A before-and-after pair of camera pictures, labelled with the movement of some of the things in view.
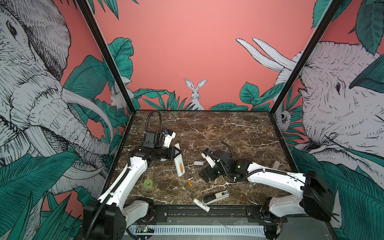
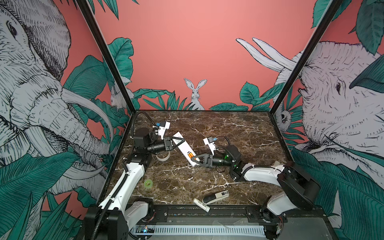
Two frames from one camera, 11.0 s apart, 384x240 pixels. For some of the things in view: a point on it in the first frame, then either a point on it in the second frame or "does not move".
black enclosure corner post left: (107, 53) does not move
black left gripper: (171, 155) to (168, 143)
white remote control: (178, 162) to (185, 148)
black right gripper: (209, 171) to (209, 161)
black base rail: (218, 215) does not move
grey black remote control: (211, 198) does not move
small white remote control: (202, 205) does not move
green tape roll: (148, 183) does not move
